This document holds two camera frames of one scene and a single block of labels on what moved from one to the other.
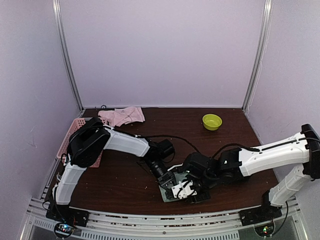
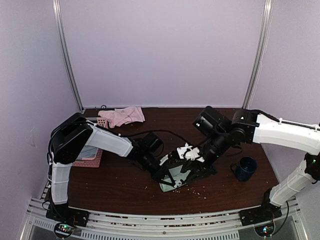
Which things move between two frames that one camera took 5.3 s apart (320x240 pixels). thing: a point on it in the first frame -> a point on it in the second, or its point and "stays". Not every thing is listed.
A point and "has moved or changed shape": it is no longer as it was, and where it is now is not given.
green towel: x=163 y=192 has moved or changed shape
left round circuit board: x=63 y=230 stays
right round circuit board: x=265 y=230 stays
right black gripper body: x=205 y=197 -> x=204 y=168
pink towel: x=122 y=116 stays
